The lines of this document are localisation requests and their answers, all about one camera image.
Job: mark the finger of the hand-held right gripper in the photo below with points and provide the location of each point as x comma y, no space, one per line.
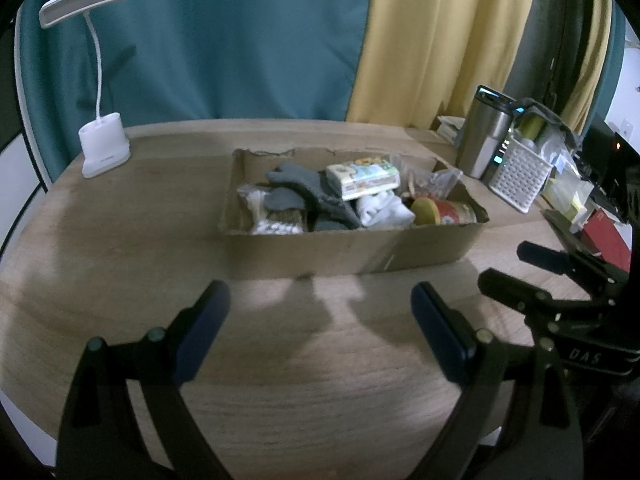
505,287
545,256

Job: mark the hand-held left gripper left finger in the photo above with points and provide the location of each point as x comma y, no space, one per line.
202,332

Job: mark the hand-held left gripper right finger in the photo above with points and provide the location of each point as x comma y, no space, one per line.
442,330

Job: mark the yellow lid can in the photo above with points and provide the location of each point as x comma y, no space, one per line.
450,212

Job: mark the brown cardboard box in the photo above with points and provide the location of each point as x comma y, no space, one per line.
350,252

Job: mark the clear snack bag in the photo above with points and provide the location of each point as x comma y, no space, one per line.
432,185

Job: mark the clear bag of cotton swabs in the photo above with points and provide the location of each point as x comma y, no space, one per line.
275,222

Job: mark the white sock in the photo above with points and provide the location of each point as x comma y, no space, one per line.
385,210

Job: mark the grey knit glove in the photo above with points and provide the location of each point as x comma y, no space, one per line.
337,215
297,182

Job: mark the yellowish tissue box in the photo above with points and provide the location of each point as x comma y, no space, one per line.
567,197

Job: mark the red box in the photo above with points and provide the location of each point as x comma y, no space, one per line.
607,240

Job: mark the white perforated basket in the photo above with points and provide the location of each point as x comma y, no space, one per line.
520,175

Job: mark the black device with cyan light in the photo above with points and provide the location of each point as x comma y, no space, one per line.
499,157

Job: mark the black monitor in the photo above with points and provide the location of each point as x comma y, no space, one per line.
615,170

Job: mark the grey plastic bag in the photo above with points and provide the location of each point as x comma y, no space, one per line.
562,135

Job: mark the green bottle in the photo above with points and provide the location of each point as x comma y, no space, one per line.
532,126

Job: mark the steel tumbler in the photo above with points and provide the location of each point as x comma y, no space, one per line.
482,135

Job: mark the small white boxes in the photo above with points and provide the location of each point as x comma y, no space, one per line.
450,130

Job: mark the narrow yellow curtain strip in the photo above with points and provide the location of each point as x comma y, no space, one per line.
592,60

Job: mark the narrow teal curtain strip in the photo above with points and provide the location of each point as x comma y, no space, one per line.
614,60

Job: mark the white desk lamp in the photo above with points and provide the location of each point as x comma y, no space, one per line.
102,147

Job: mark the dark grey panel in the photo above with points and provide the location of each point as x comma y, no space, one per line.
545,35

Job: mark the yellow curtain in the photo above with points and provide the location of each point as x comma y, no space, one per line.
435,40

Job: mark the teal curtain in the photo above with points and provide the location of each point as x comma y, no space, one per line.
225,35

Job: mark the white wall socket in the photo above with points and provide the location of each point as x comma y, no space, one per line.
627,123

